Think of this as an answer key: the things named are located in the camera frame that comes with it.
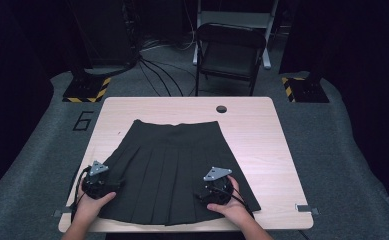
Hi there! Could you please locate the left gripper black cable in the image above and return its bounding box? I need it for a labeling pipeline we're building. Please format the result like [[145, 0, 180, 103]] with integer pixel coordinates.
[[70, 165, 93, 223]]

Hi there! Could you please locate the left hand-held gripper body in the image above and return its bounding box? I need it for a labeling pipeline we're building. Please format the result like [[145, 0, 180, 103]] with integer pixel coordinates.
[[81, 160, 118, 200]]

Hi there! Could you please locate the grey table edge bracket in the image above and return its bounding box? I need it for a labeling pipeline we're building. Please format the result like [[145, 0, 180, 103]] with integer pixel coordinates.
[[52, 206, 74, 218], [295, 203, 320, 216]]

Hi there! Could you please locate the bundle of black floor cables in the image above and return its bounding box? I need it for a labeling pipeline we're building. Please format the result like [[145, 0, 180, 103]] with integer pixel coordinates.
[[136, 33, 197, 98]]

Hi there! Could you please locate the person's right hand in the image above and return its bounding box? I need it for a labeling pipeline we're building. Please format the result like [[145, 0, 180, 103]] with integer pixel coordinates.
[[207, 175, 250, 229]]

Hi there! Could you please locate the black equipment cabinet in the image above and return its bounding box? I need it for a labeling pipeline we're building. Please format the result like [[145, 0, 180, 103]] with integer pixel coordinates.
[[66, 0, 140, 69]]

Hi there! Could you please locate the black folding chair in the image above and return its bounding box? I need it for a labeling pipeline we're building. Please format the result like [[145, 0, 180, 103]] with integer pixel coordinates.
[[193, 22, 267, 97]]

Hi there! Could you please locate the person's left hand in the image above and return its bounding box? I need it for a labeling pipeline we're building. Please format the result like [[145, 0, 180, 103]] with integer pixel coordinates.
[[72, 192, 117, 228]]

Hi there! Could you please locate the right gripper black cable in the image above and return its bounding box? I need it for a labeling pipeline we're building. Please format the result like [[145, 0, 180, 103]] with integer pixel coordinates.
[[211, 185, 255, 219]]

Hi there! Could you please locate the white metal stand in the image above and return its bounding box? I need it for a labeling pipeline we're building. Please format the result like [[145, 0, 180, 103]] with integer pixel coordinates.
[[191, 0, 280, 70]]

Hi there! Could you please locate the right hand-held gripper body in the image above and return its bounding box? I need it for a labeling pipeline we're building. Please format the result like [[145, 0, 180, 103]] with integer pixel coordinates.
[[203, 166, 235, 206]]

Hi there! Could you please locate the black pleated skirt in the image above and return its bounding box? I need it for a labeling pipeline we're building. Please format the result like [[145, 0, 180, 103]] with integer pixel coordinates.
[[96, 119, 262, 227]]

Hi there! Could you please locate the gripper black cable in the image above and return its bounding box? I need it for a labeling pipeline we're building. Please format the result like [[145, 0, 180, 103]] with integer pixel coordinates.
[[211, 185, 255, 219], [70, 165, 93, 223]]

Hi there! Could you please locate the black yellow striped base plate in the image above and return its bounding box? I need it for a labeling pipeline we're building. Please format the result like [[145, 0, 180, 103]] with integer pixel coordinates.
[[280, 76, 330, 104], [61, 76, 112, 104]]

